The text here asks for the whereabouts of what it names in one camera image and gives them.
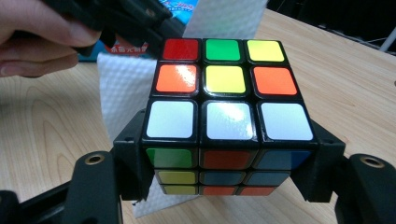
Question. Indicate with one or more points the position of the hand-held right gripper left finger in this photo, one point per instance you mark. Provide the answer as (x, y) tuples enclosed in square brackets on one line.
[(96, 186)]

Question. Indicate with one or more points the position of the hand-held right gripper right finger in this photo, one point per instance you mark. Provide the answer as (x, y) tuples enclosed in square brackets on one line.
[(361, 186)]

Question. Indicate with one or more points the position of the blue wet wipes pack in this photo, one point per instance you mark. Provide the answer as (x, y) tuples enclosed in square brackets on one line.
[(183, 9)]

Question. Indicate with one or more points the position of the white wet wipe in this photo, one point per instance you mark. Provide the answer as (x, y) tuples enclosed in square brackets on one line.
[(124, 87)]

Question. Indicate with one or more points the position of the multicoloured puzzle cube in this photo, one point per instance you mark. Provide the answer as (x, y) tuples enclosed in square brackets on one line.
[(224, 84)]

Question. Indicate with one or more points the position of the white desk frame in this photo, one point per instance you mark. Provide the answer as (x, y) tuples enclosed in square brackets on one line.
[(388, 39)]

